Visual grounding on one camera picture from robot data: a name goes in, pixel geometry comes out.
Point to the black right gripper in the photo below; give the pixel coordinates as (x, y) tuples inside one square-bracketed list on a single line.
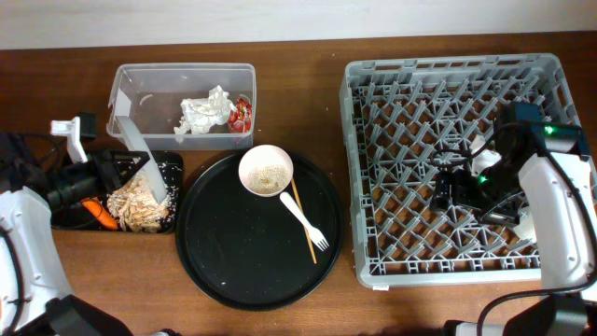
[(458, 178)]

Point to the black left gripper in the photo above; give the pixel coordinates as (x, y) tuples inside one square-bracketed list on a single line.
[(106, 164)]

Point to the orange carrot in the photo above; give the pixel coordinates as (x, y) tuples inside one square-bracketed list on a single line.
[(100, 213)]

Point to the peanut shells and rice scraps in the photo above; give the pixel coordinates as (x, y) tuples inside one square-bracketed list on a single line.
[(135, 208)]

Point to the grey plate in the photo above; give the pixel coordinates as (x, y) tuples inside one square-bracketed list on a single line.
[(135, 142)]

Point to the white cup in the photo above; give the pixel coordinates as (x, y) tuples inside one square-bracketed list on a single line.
[(525, 230)]

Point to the white tissue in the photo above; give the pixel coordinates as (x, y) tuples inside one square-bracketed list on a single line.
[(200, 115)]

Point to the red snack wrapper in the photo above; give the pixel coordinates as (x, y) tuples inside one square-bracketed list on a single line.
[(240, 119)]

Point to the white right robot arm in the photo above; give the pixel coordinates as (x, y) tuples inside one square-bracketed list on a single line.
[(532, 176)]

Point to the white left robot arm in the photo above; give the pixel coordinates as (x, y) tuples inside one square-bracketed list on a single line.
[(36, 297)]

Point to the clear plastic waste bin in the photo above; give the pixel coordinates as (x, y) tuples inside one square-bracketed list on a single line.
[(150, 94)]

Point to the grey dishwasher rack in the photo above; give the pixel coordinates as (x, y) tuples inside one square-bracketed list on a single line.
[(400, 120)]

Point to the black rectangular tray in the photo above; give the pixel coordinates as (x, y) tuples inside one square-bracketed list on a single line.
[(77, 217)]

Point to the white plastic fork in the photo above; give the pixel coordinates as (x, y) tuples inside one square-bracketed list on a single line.
[(316, 236)]

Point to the round black serving tray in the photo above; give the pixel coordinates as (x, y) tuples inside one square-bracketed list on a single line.
[(250, 252)]

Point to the pink bowl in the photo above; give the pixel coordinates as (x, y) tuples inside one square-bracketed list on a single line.
[(264, 155)]

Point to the rice crumbs in bowl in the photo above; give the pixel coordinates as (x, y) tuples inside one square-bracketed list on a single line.
[(268, 179)]

